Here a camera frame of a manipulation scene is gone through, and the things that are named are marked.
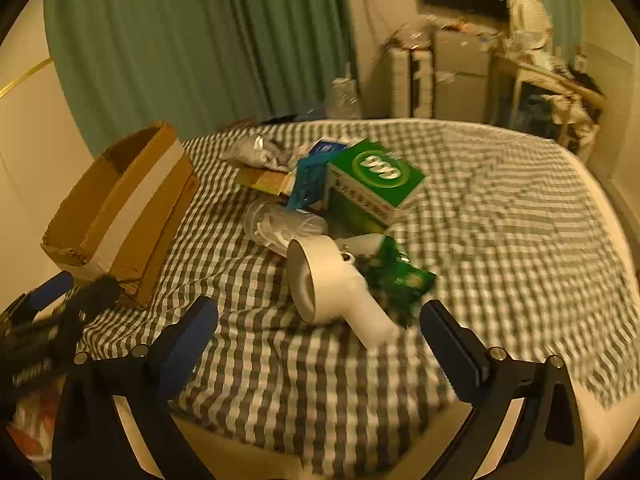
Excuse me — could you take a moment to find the large clear water bottle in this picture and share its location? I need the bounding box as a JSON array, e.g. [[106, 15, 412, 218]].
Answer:
[[327, 77, 362, 121]]

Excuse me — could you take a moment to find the white and blue box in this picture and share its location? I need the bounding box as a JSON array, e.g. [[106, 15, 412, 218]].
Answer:
[[295, 136, 368, 157]]

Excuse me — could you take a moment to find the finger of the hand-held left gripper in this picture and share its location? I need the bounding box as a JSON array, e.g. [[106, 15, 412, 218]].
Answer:
[[0, 271, 76, 322], [64, 276, 122, 322]]

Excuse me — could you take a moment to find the silver foil packet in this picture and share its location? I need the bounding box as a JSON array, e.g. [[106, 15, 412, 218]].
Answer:
[[220, 135, 296, 168]]

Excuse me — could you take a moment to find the yellow flat box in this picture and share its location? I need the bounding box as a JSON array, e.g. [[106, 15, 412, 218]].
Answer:
[[239, 166, 296, 196]]

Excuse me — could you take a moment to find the green box with white logo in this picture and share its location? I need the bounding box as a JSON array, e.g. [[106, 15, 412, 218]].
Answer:
[[326, 140, 427, 212]]

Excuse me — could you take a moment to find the checked bed sheet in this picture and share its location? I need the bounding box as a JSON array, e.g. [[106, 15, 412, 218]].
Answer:
[[75, 119, 640, 466]]

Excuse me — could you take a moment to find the red white printed bag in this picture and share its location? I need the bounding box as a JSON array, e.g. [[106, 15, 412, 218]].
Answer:
[[9, 392, 57, 463]]

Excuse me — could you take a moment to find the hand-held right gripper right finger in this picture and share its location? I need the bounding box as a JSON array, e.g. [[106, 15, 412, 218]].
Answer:
[[419, 299, 586, 480]]

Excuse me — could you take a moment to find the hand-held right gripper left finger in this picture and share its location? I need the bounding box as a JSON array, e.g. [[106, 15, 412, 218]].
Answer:
[[50, 296, 221, 480]]

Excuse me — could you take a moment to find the white suitcase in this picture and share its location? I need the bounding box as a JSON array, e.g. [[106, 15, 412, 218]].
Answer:
[[387, 46, 433, 120]]

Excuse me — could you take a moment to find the small white plastic device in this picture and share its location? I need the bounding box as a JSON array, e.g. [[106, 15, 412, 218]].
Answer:
[[334, 233, 387, 265]]

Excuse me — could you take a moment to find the cream desk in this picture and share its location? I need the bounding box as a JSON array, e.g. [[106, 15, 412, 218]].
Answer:
[[492, 50, 576, 133]]

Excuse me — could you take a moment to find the grey fridge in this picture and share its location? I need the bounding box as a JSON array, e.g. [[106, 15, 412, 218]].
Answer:
[[431, 27, 493, 123]]

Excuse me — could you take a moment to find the blue packet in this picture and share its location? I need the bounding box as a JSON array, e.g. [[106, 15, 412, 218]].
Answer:
[[286, 155, 333, 212]]

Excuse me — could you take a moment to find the wooden chair with clothes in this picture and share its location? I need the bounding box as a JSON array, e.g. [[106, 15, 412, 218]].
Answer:
[[552, 67, 608, 153]]

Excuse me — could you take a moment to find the white handheld fan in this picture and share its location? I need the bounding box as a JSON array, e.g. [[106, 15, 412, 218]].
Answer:
[[286, 235, 401, 350]]

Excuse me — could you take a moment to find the clear bag with white cable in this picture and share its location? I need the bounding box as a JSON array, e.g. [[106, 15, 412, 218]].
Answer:
[[243, 197, 330, 251]]

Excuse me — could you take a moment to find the green snack packet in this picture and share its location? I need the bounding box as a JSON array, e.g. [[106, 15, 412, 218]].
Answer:
[[362, 236, 437, 321]]

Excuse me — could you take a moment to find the brown cardboard box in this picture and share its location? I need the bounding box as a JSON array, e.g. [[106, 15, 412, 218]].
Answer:
[[41, 121, 198, 308]]

